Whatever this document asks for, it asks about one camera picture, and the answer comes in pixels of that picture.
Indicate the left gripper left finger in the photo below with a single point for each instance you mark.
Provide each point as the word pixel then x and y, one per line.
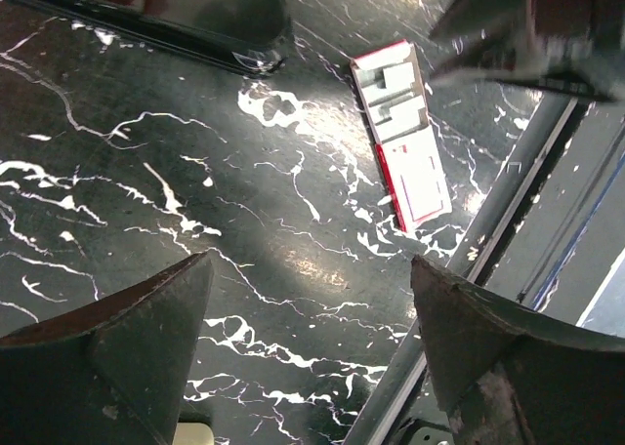
pixel 110 372

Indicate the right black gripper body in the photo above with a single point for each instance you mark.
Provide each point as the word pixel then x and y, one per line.
pixel 570 47

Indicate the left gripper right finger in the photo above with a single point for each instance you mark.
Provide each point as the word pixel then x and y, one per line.
pixel 505 374

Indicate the staple box red white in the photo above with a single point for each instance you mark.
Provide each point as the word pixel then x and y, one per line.
pixel 390 88

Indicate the black stapler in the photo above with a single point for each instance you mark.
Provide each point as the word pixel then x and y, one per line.
pixel 249 37

